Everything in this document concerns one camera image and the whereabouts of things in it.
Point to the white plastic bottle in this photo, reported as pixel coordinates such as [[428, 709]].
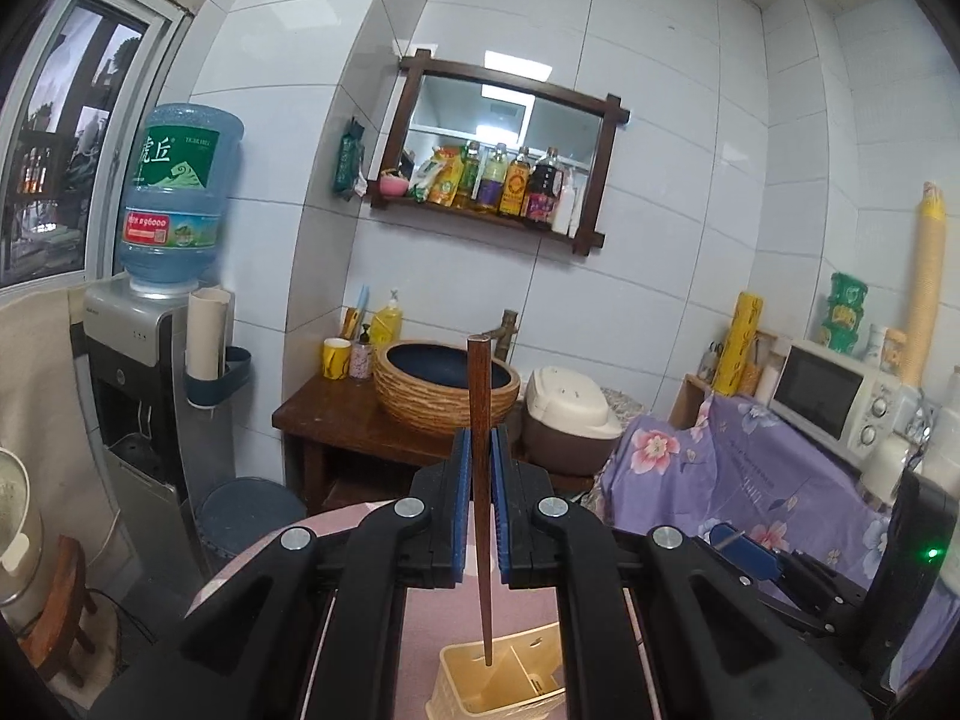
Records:
[[568, 202]]

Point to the white microwave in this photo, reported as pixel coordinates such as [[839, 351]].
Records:
[[817, 390]]

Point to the floral pump bottle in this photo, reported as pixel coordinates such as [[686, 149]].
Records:
[[362, 360]]

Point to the yellow wrap roll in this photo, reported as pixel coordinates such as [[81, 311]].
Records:
[[739, 345]]

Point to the brown wooden chopstick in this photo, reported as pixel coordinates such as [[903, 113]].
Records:
[[480, 465]]

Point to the grey water dispenser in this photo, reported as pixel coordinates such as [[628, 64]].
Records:
[[127, 390]]

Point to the woven basin sink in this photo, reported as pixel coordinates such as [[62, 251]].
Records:
[[420, 397]]

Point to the amber sauce bottle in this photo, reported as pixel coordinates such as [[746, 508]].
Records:
[[516, 187]]

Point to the purple label bottle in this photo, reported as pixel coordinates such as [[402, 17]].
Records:
[[491, 184]]

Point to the dark soy sauce bottle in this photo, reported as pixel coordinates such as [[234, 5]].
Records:
[[544, 191]]

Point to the purple floral cloth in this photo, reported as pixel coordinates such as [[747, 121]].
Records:
[[750, 465]]

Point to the beige paper cup tube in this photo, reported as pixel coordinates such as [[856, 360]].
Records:
[[208, 330]]

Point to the window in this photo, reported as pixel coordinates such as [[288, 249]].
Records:
[[67, 150]]

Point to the dark round trash bin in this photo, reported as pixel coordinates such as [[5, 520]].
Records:
[[244, 521]]

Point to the green hanging packet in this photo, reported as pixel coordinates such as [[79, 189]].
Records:
[[349, 157]]

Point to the yellow seasoning packet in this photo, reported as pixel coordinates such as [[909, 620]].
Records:
[[441, 176]]

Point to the stack of green tubs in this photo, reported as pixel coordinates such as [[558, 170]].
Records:
[[844, 311]]

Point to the blue plastic wall holder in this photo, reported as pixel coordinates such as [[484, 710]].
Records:
[[225, 382]]

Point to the tall stack of paper cups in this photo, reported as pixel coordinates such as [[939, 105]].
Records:
[[924, 285]]

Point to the dark wooden washstand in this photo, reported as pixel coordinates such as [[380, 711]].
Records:
[[337, 420]]

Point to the beige rice cooker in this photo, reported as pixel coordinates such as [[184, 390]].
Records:
[[570, 405]]

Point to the wooden framed mirror shelf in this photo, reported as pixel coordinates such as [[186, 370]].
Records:
[[495, 112]]

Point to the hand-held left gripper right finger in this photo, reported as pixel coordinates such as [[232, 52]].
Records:
[[501, 510]]

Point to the green glass bottle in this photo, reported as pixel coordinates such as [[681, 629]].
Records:
[[469, 176]]

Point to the pink polka-dot tablecloth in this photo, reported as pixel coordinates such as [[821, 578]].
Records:
[[424, 630]]

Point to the cream pot with lid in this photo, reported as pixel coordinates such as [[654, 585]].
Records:
[[15, 532]]

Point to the small wooden stool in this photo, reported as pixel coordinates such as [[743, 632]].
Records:
[[64, 600]]

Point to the pink bowl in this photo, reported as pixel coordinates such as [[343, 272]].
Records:
[[394, 185]]

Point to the blue water bottle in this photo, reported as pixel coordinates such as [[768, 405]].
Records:
[[176, 195]]

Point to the yellow dish soap bottle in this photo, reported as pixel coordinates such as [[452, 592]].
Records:
[[387, 322]]

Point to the beige plastic utensil holder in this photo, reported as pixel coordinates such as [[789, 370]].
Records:
[[465, 682]]

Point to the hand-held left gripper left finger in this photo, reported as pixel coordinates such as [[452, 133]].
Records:
[[461, 510]]

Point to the light wooden box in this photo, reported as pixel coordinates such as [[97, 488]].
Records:
[[686, 401]]

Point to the yellow mug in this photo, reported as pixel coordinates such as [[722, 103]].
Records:
[[337, 358]]

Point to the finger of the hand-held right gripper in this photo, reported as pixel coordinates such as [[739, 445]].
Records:
[[750, 551], [817, 589]]

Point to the bronze faucet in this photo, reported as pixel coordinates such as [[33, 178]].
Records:
[[506, 330]]

